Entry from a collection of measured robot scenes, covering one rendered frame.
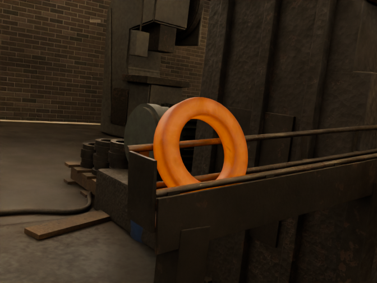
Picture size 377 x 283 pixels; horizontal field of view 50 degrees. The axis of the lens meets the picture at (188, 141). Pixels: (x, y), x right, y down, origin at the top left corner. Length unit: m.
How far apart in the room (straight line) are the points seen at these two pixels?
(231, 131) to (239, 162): 0.06
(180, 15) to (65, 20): 2.17
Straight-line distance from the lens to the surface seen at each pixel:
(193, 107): 0.69
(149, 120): 2.06
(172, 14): 5.53
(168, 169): 0.64
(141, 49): 5.21
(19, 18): 6.82
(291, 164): 0.88
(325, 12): 1.24
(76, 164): 3.09
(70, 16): 7.07
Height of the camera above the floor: 0.78
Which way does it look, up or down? 7 degrees down
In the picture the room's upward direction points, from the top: 6 degrees clockwise
